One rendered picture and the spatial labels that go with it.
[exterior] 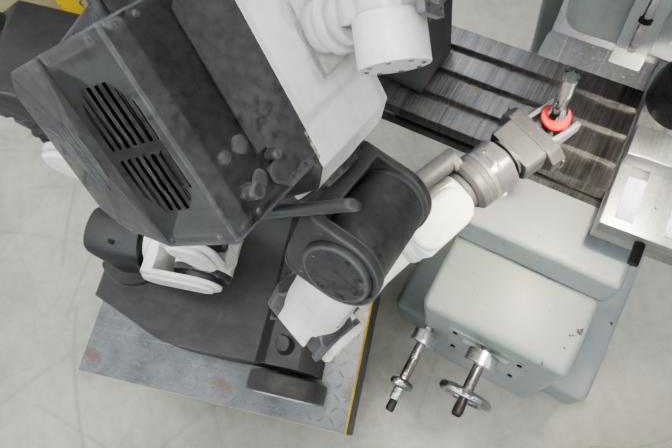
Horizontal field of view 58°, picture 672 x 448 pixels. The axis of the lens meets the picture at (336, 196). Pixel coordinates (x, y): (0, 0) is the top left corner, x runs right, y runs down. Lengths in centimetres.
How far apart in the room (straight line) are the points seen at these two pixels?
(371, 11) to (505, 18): 212
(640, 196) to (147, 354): 133
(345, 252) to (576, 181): 70
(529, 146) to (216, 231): 62
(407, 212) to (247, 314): 97
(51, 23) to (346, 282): 48
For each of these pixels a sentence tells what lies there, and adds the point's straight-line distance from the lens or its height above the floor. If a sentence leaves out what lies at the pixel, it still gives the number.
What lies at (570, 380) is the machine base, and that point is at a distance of 190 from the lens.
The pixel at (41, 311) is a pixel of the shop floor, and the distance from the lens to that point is 253.
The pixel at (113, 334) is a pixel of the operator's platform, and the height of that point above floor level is 40.
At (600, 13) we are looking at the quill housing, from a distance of 89.
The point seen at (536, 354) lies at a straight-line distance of 132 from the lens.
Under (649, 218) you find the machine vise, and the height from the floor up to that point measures 104.
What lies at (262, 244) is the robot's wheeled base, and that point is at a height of 57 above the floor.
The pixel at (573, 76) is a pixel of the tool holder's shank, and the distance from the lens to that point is 95.
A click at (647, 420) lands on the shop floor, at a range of 215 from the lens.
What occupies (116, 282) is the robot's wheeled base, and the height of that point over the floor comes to 57.
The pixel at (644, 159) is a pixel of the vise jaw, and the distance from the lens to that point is 114.
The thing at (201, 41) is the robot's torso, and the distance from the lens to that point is 51.
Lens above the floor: 205
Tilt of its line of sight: 66 degrees down
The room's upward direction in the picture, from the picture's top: 21 degrees counter-clockwise
